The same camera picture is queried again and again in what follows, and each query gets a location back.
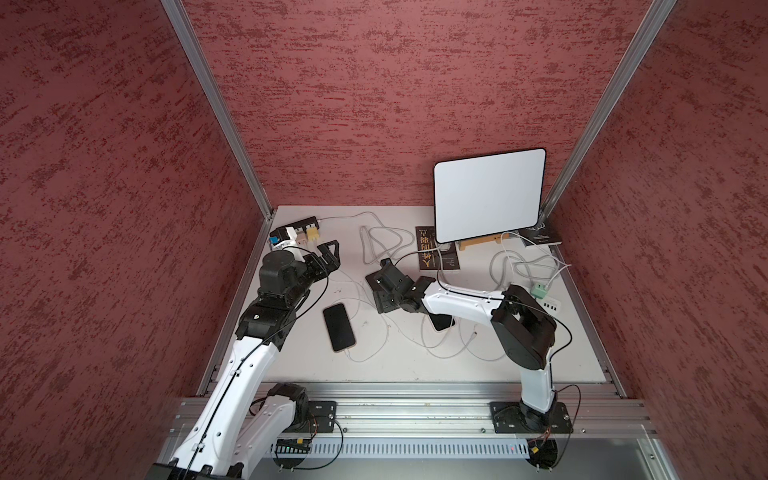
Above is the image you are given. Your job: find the black power strip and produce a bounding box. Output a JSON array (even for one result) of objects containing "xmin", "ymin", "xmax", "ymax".
[{"xmin": 282, "ymin": 216, "xmax": 319, "ymax": 232}]

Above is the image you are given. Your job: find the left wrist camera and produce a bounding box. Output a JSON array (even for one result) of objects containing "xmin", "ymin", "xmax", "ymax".
[{"xmin": 268, "ymin": 226, "xmax": 298, "ymax": 251}]

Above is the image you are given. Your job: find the wooden panel stand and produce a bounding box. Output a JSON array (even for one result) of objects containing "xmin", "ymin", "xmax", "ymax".
[{"xmin": 457, "ymin": 233, "xmax": 504, "ymax": 252}]

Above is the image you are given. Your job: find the small black booklet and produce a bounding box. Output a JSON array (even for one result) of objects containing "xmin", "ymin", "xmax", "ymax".
[{"xmin": 517, "ymin": 224, "xmax": 562, "ymax": 247}]

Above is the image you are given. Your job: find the dark book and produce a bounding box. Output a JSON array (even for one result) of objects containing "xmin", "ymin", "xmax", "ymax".
[{"xmin": 415, "ymin": 226, "xmax": 460, "ymax": 271}]

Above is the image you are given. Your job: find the thick grey cable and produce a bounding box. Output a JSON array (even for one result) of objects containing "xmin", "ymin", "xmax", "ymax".
[{"xmin": 359, "ymin": 224, "xmax": 421, "ymax": 266}]

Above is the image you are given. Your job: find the white power strip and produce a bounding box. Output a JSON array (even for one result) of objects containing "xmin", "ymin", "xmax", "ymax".
[{"xmin": 537, "ymin": 297, "xmax": 562, "ymax": 318}]

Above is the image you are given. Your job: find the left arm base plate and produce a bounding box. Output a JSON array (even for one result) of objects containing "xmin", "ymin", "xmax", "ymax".
[{"xmin": 285, "ymin": 400, "xmax": 337, "ymax": 434}]

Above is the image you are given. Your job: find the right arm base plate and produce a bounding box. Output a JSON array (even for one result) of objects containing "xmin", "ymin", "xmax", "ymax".
[{"xmin": 489, "ymin": 401, "xmax": 573, "ymax": 435}]

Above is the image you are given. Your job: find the aluminium frame rail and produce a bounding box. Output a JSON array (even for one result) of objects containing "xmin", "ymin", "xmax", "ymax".
[{"xmin": 149, "ymin": 381, "xmax": 679, "ymax": 480}]

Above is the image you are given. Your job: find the white charging cable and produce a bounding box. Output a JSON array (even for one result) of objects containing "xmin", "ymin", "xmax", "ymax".
[
  {"xmin": 419, "ymin": 251, "xmax": 517, "ymax": 362},
  {"xmin": 343, "ymin": 275, "xmax": 391, "ymax": 364},
  {"xmin": 335, "ymin": 269, "xmax": 433, "ymax": 349}
]

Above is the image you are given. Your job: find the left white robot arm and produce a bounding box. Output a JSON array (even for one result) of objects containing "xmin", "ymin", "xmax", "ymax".
[{"xmin": 147, "ymin": 240, "xmax": 341, "ymax": 479}]

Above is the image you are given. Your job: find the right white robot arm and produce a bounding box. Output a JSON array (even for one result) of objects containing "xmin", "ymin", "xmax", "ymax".
[{"xmin": 366, "ymin": 259, "xmax": 557, "ymax": 415}]

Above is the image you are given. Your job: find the white light panel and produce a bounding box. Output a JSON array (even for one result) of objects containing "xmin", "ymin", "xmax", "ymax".
[{"xmin": 433, "ymin": 148, "xmax": 546, "ymax": 244}]

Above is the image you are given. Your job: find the green charger plug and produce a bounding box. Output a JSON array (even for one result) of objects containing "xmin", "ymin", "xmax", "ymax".
[{"xmin": 530, "ymin": 283, "xmax": 549, "ymax": 300}]

